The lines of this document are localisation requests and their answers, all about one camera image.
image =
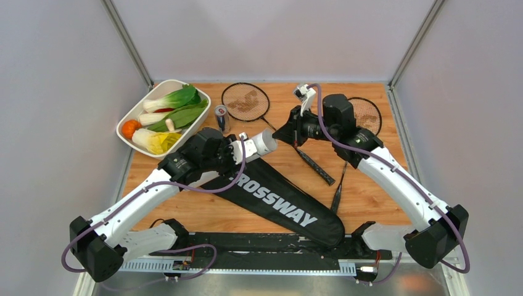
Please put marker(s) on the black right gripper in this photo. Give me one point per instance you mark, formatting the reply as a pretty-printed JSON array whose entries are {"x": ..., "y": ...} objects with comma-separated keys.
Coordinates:
[{"x": 292, "y": 132}]

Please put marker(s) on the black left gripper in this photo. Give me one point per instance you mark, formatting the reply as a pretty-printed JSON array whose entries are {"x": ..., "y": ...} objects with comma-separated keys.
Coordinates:
[{"x": 226, "y": 145}]

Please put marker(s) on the white shuttlecock tube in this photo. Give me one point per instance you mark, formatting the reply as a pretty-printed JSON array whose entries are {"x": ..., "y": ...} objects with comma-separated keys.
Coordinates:
[{"x": 264, "y": 142}]

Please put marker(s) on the silver blue drink can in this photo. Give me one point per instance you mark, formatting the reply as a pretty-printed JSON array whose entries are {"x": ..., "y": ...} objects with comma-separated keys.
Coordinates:
[{"x": 222, "y": 119}]

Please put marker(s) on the black badminton racket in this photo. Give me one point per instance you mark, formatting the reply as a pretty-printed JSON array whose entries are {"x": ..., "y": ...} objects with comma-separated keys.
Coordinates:
[
  {"x": 246, "y": 102},
  {"x": 367, "y": 115}
]

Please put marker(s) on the black Crossway racket bag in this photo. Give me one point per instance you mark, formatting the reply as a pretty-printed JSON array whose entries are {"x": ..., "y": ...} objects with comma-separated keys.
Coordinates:
[{"x": 262, "y": 190}]

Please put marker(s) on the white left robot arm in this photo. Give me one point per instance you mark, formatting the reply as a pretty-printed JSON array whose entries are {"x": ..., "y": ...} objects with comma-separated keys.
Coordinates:
[{"x": 143, "y": 204}]

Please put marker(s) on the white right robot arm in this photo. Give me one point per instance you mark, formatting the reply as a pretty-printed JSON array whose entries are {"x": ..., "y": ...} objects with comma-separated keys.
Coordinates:
[{"x": 435, "y": 229}]

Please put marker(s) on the beige mushroom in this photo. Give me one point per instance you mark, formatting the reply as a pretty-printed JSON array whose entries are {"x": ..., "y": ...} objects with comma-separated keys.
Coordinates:
[{"x": 170, "y": 125}]

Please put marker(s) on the green bok choy top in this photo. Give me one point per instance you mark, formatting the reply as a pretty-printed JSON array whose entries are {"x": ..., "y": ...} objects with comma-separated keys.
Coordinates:
[{"x": 187, "y": 95}]

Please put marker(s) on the green bok choy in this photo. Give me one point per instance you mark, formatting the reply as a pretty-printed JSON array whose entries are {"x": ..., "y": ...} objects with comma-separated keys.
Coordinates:
[
  {"x": 187, "y": 95},
  {"x": 180, "y": 117}
]

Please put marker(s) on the yellow napa cabbage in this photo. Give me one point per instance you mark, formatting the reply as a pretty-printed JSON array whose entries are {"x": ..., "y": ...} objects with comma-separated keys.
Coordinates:
[{"x": 155, "y": 142}]

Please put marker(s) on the red chili pepper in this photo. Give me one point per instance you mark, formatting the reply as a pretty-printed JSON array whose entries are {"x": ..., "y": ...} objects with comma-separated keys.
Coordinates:
[{"x": 164, "y": 110}]

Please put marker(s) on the green bok choy lower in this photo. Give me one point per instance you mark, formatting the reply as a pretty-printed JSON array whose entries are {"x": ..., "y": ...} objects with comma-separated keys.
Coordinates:
[{"x": 180, "y": 117}]

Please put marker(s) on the white oval vegetable basket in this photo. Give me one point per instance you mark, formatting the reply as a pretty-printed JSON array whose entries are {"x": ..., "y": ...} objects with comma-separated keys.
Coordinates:
[{"x": 162, "y": 89}]

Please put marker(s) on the orange tangerine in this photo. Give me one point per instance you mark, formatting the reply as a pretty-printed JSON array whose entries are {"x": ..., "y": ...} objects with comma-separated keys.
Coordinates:
[{"x": 129, "y": 128}]

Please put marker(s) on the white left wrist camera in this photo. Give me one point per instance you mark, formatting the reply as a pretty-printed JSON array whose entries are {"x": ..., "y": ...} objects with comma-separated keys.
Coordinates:
[{"x": 244, "y": 149}]

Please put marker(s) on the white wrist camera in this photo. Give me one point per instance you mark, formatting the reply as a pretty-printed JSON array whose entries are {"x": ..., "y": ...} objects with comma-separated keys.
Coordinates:
[
  {"x": 244, "y": 149},
  {"x": 306, "y": 95}
]

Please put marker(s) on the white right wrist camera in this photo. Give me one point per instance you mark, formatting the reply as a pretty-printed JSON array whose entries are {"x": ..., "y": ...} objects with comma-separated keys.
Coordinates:
[{"x": 306, "y": 95}]

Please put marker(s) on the left aluminium frame post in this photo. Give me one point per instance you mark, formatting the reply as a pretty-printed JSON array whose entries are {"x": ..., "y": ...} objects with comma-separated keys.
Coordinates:
[{"x": 126, "y": 38}]

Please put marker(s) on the aluminium frame post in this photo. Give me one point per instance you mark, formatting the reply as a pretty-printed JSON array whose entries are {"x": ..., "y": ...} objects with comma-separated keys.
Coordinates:
[
  {"x": 126, "y": 38},
  {"x": 419, "y": 36}
]

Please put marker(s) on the right aluminium frame post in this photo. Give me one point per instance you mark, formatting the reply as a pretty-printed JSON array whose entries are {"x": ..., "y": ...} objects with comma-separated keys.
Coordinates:
[{"x": 419, "y": 36}]

